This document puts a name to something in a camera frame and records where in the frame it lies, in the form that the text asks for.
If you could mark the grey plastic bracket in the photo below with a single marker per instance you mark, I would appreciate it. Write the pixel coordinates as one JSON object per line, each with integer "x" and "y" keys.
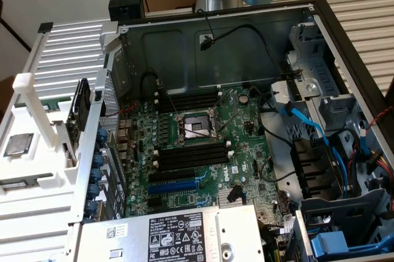
{"x": 338, "y": 111}

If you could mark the long black expansion slot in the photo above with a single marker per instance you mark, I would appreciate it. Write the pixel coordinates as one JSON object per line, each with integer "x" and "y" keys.
{"x": 172, "y": 176}

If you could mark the silver corner bracket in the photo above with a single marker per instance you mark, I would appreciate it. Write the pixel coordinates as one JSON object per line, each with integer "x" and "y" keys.
{"x": 110, "y": 34}

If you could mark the black graphics card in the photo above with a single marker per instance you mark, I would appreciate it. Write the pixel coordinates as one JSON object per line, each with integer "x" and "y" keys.
{"x": 81, "y": 105}

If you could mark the green Dell motherboard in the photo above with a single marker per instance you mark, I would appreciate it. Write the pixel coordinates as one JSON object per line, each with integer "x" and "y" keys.
{"x": 246, "y": 157}

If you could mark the silver CPU socket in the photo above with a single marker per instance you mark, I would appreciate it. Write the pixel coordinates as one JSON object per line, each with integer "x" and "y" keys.
{"x": 197, "y": 122}

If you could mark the short black expansion slot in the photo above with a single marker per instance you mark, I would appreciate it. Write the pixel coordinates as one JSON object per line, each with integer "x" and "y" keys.
{"x": 154, "y": 202}

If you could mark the thin metal locking lever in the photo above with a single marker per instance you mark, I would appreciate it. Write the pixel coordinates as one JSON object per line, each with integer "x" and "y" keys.
{"x": 198, "y": 133}
{"x": 169, "y": 100}

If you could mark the black plastic block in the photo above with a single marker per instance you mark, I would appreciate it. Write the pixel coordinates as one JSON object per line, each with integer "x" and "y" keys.
{"x": 126, "y": 6}

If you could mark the blue expansion slot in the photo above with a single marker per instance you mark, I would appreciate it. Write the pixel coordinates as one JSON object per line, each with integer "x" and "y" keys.
{"x": 172, "y": 186}

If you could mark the grey plastic disk bay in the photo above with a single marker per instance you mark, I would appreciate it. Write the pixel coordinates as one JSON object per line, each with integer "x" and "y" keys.
{"x": 338, "y": 209}

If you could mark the RAM slot white clips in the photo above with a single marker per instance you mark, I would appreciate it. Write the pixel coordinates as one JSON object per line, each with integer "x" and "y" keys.
{"x": 191, "y": 153}
{"x": 191, "y": 163}
{"x": 187, "y": 93}
{"x": 188, "y": 101}

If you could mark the silver coin battery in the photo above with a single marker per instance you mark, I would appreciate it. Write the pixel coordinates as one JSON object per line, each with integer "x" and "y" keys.
{"x": 244, "y": 98}

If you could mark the open black PC case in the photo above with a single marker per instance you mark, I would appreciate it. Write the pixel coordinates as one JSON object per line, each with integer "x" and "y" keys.
{"x": 172, "y": 59}

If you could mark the black fan shroud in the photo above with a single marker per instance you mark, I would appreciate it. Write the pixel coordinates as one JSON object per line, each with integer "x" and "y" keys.
{"x": 311, "y": 166}

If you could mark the small black case latch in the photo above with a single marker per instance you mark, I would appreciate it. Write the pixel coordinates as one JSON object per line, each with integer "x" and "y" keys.
{"x": 98, "y": 96}

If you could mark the silver metal disk bay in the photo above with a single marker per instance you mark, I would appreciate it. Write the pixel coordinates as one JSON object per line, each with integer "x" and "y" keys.
{"x": 311, "y": 68}

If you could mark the silver CPU chip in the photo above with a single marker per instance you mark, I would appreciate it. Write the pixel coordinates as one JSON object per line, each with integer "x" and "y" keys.
{"x": 18, "y": 144}

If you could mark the blue slot retention clip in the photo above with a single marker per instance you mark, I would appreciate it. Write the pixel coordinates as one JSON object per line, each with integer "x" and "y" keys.
{"x": 94, "y": 191}
{"x": 102, "y": 136}
{"x": 88, "y": 219}
{"x": 91, "y": 207}
{"x": 96, "y": 176}
{"x": 98, "y": 160}

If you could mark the silver finned heatsink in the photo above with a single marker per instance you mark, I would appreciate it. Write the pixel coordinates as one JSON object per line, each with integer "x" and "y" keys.
{"x": 224, "y": 197}

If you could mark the black round case speaker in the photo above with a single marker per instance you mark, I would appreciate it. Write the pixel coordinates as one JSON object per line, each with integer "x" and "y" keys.
{"x": 147, "y": 79}

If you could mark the white parts rack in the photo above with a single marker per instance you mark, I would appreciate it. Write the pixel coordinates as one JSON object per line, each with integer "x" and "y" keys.
{"x": 40, "y": 163}

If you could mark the silver power supply with label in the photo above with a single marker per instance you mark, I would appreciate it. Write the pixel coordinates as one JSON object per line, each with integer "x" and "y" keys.
{"x": 138, "y": 243}

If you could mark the blue disk caddy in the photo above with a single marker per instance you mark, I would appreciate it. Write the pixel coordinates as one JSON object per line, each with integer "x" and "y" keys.
{"x": 329, "y": 243}

